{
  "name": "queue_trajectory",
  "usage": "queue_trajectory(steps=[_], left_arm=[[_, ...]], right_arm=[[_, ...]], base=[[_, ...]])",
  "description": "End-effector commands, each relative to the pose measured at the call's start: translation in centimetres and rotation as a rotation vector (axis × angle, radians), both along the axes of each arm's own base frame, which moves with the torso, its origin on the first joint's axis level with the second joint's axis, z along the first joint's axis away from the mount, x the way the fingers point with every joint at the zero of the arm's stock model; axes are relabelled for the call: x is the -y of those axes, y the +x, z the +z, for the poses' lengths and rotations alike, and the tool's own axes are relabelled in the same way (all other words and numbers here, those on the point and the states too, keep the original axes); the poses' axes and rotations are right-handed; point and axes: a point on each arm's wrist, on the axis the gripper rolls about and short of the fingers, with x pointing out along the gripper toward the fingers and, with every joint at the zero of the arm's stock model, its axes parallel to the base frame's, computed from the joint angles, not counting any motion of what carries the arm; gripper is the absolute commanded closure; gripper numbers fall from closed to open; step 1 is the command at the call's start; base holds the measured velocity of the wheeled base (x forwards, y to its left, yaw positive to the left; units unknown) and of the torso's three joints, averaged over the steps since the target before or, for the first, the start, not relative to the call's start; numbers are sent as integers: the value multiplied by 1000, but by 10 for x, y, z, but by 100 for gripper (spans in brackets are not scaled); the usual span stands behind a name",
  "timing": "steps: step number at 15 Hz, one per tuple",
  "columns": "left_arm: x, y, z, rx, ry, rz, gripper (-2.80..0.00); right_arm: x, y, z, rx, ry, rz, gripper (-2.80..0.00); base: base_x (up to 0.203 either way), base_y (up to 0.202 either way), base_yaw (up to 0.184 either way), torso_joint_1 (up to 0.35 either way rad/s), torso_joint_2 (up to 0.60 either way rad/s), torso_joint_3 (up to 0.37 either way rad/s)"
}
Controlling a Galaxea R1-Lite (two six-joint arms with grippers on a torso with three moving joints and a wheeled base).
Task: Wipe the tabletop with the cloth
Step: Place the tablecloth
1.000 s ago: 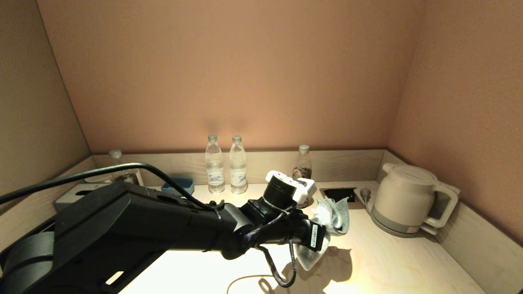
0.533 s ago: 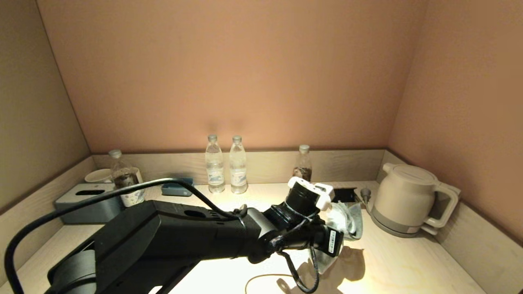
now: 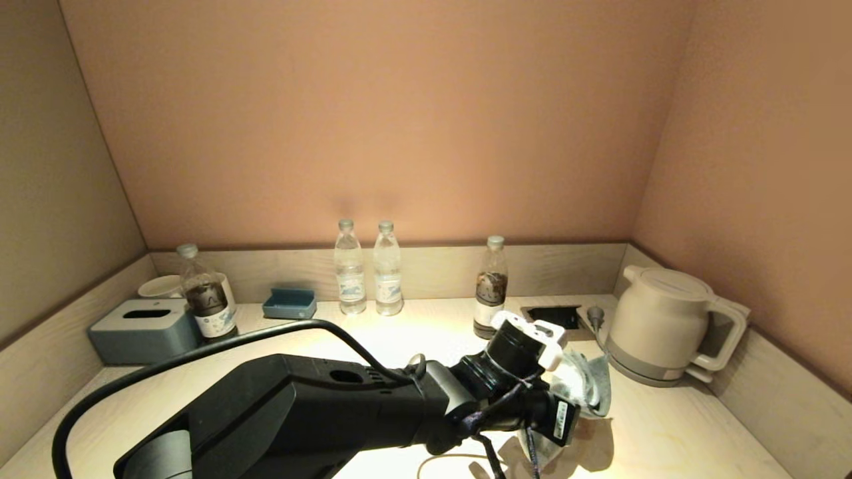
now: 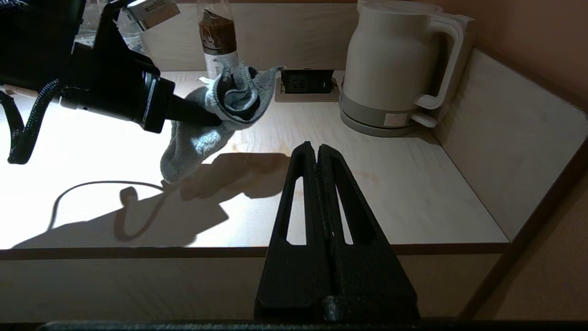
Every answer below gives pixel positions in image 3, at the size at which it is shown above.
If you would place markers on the white ceramic cup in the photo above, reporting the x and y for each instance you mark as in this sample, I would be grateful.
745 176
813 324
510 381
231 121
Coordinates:
160 286

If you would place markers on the recessed black power socket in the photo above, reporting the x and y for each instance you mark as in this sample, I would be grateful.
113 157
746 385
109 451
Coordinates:
566 314

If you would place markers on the beige electric kettle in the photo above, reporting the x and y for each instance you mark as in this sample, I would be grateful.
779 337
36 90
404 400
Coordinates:
655 319

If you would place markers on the dark tea bottle white label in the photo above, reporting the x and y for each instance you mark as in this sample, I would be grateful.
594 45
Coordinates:
490 293

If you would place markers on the clear water bottle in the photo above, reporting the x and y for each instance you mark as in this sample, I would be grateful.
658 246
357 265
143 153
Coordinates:
388 276
350 276

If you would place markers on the small blue tray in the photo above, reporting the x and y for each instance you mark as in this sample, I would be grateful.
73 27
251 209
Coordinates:
289 305

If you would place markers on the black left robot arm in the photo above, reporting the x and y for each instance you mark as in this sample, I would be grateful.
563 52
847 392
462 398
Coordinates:
299 419

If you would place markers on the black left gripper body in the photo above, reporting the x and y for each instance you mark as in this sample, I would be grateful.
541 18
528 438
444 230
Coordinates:
539 412

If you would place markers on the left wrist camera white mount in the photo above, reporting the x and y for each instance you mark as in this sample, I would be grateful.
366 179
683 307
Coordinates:
516 346

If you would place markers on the blue-grey tissue box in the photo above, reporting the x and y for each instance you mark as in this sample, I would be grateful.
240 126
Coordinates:
143 332

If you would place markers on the grey power plug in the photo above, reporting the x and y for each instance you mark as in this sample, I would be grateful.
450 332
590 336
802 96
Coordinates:
595 316

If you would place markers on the light blue-grey cleaning cloth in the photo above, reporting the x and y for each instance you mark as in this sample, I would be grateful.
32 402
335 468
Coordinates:
586 386

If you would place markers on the dark drink bottle patterned label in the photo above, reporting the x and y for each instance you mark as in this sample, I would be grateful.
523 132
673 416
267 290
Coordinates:
210 303

